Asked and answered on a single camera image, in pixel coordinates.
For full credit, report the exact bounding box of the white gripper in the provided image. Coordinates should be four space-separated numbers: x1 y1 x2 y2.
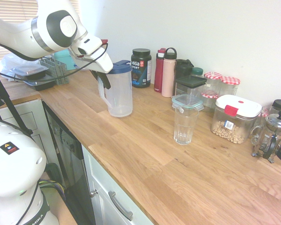
69 46 114 90

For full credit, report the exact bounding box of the clear pitcher with blue lid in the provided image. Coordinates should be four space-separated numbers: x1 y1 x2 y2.
97 60 133 118

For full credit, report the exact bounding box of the red water bottle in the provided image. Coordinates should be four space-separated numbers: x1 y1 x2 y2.
154 48 167 93

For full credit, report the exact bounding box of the grey cutlery basket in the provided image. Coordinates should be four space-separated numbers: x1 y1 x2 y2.
39 57 70 85

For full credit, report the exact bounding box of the black protein powder tub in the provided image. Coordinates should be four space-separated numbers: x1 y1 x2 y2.
130 48 152 89

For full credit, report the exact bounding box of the teal box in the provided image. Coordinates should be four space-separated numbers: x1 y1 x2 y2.
53 50 77 71

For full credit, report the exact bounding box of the black takeout container clear lid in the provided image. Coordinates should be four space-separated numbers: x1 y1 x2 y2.
17 75 57 91
9 65 49 82

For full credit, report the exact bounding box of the pink bottle with black cap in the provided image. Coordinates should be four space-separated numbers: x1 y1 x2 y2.
161 47 178 98

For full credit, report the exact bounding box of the white panelled cabinet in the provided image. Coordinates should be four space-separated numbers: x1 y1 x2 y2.
0 99 64 188

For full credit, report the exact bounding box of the black shaker bottle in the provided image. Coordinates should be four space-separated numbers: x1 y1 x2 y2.
175 59 194 82

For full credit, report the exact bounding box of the clear canister with black lid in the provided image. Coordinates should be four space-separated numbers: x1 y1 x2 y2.
174 75 208 97

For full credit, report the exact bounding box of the glass container teal-rimmed lid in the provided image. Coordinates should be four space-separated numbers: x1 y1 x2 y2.
171 93 205 112

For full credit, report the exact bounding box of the white plastic bag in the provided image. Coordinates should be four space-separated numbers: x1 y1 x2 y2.
1 52 23 82

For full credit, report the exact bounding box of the black dishwasher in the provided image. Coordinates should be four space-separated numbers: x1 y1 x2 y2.
42 100 96 225

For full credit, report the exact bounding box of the jar with green lid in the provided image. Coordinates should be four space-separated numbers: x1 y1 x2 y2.
191 67 204 78

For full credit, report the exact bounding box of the clear drinking glass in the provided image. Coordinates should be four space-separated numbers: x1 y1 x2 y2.
174 106 200 145

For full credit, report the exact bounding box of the dark green clamp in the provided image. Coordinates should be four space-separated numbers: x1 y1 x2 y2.
45 163 64 186

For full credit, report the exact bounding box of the white kitchen drawer front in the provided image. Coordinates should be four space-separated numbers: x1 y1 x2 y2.
81 144 155 225

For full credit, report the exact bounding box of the small jar red checkered lid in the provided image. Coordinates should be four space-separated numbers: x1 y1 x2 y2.
200 91 220 112

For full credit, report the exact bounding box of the cereal container white red lid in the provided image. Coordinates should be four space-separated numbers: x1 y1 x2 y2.
210 95 263 145

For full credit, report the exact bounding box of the clear glass jar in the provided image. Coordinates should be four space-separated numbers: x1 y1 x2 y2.
259 105 281 118

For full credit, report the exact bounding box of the glass and steel French press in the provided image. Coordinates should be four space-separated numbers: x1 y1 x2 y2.
250 109 281 164

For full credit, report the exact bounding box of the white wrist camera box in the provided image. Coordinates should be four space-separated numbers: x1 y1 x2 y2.
71 35 104 56

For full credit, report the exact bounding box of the black camera stand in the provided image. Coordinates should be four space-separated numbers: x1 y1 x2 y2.
0 67 34 136

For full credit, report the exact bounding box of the coloured wire bundle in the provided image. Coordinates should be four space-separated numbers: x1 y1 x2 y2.
38 179 67 200

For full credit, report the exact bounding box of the metal drawer handle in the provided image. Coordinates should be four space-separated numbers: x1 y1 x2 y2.
107 191 134 221

